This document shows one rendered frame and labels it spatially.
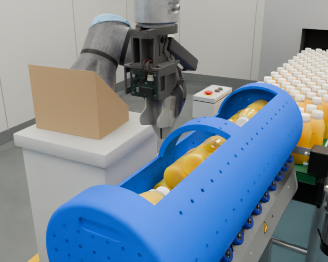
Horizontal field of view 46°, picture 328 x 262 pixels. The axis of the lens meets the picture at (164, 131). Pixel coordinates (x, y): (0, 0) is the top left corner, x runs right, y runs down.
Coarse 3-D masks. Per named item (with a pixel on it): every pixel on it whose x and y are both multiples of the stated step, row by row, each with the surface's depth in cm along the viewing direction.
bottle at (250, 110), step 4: (256, 100) 130; (260, 100) 129; (264, 100) 129; (252, 104) 124; (256, 104) 124; (260, 104) 125; (264, 104) 127; (248, 108) 120; (252, 108) 120; (256, 108) 121; (260, 108) 123; (240, 112) 121; (244, 112) 119; (248, 112) 118; (252, 112) 118; (256, 112) 119; (240, 116) 119; (244, 116) 117; (248, 116) 118; (252, 116) 118
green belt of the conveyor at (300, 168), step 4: (324, 140) 167; (324, 144) 164; (308, 160) 149; (296, 164) 146; (296, 168) 144; (300, 168) 143; (304, 168) 143; (300, 172) 143; (304, 172) 142; (296, 176) 144; (300, 176) 143; (304, 176) 142; (308, 176) 141; (312, 176) 141; (316, 176) 140; (300, 180) 144; (304, 180) 142; (308, 180) 142; (312, 180) 141; (316, 180) 145; (312, 184) 142
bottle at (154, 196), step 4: (144, 192) 74; (148, 192) 74; (152, 192) 74; (156, 192) 75; (160, 192) 76; (144, 196) 72; (148, 196) 72; (152, 196) 73; (156, 196) 73; (160, 196) 74; (148, 200) 71; (152, 200) 72; (156, 200) 72
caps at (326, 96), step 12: (288, 60) 232; (300, 60) 234; (312, 60) 232; (324, 60) 239; (276, 72) 203; (300, 72) 203; (312, 72) 210; (276, 84) 181; (288, 84) 182; (300, 84) 181; (312, 84) 182; (324, 84) 181; (300, 96) 163; (312, 96) 166; (324, 96) 164
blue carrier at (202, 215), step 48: (240, 96) 135; (288, 96) 124; (192, 144) 120; (240, 144) 89; (288, 144) 112; (96, 192) 64; (192, 192) 69; (240, 192) 80; (48, 240) 70; (96, 240) 63; (144, 240) 57; (192, 240) 63
